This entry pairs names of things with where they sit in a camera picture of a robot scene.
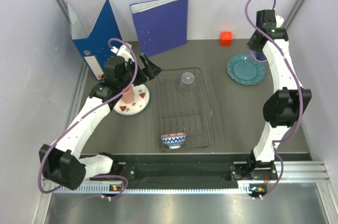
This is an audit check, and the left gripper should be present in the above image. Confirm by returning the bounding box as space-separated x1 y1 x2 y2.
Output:
118 53 163 90

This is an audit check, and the white watermelon pattern plate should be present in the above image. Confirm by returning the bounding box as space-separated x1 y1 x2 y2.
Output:
114 84 150 116

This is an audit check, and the pink plastic cup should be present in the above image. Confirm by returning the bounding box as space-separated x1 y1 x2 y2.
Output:
122 85 134 104

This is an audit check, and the clear glass tumbler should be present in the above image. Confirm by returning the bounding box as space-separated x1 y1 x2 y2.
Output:
179 72 196 95

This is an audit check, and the teal ornate plate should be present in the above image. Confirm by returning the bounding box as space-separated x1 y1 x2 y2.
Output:
227 53 266 86

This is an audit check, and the purple plastic cup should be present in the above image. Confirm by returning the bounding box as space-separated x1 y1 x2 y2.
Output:
250 51 267 63

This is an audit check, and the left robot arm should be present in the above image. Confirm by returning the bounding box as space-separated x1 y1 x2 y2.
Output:
37 53 163 193

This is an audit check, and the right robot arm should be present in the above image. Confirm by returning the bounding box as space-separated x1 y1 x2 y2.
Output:
246 9 312 180

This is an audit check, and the purple folder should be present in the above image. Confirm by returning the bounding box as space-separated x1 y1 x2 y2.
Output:
130 0 189 57

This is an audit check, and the blue lever arch binder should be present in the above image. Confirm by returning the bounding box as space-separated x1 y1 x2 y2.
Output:
67 0 121 80

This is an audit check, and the blue patterned bowl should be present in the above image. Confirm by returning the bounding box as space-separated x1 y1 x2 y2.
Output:
161 133 187 149

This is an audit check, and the orange cube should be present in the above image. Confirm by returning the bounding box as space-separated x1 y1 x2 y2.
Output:
220 31 233 46

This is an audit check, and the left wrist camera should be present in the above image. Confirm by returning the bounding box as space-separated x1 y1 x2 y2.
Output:
110 45 135 62

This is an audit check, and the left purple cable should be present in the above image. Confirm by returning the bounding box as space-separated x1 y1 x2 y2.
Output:
37 38 138 194

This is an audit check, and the black wire dish rack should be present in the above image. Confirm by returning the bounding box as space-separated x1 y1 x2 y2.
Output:
149 68 214 151

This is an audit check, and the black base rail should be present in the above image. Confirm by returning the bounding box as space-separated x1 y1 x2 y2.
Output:
87 152 280 190

